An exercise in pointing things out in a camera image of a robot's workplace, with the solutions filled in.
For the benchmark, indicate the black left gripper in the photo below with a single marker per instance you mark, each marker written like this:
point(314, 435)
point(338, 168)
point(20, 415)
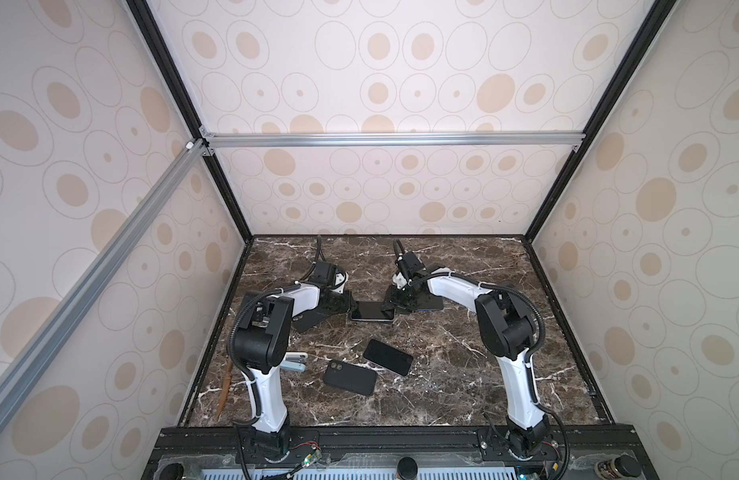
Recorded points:
point(346, 303)

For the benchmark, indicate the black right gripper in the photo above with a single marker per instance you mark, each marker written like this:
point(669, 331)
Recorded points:
point(391, 299)

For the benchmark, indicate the silver-edged black phone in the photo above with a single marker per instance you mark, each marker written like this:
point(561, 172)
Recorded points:
point(370, 311)

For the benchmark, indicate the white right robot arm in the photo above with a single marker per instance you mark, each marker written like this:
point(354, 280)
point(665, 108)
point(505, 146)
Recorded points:
point(511, 328)

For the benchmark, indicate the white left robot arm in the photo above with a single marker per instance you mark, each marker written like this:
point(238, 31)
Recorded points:
point(259, 339)

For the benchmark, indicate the blue-edged phone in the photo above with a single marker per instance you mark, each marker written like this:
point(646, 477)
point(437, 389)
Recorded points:
point(429, 303)

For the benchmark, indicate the black phone with pink case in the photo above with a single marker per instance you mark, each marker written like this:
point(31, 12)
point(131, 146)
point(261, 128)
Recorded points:
point(388, 357)

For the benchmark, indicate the light blue stapler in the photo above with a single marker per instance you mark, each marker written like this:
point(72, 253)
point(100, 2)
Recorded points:
point(294, 361)

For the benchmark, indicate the brown wooden stick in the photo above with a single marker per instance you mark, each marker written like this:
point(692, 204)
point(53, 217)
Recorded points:
point(225, 389)

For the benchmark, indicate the black knob centre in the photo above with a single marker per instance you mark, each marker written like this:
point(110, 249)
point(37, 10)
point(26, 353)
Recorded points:
point(407, 469)

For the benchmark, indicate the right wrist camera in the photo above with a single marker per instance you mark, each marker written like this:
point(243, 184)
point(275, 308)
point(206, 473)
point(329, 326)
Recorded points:
point(410, 267)

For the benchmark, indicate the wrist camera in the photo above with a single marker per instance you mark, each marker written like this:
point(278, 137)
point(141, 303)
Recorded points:
point(328, 276)
point(410, 267)

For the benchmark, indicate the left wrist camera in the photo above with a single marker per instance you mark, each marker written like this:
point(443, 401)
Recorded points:
point(328, 276)

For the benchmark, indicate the black phone case with camera hole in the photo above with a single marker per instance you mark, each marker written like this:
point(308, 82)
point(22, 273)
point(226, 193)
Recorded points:
point(350, 377)

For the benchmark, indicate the silver aluminium rail back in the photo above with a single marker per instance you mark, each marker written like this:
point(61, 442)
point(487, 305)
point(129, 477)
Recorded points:
point(411, 139)

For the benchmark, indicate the silver aluminium rail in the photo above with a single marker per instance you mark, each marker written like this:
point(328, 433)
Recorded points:
point(411, 139)
point(25, 371)

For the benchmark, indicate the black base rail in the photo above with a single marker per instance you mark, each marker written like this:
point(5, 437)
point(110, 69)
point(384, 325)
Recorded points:
point(373, 453)

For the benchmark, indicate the black corner frame post left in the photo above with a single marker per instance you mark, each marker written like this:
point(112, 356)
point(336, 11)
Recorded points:
point(147, 26)

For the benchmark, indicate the black corner frame post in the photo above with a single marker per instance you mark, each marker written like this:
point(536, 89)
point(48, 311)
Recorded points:
point(636, 52)
point(147, 26)

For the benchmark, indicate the silver aluminium rail left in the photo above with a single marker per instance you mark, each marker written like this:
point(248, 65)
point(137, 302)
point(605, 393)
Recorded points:
point(25, 371)

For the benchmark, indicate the black corner frame post right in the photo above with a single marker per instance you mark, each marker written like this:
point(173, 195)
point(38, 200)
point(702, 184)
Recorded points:
point(636, 52)

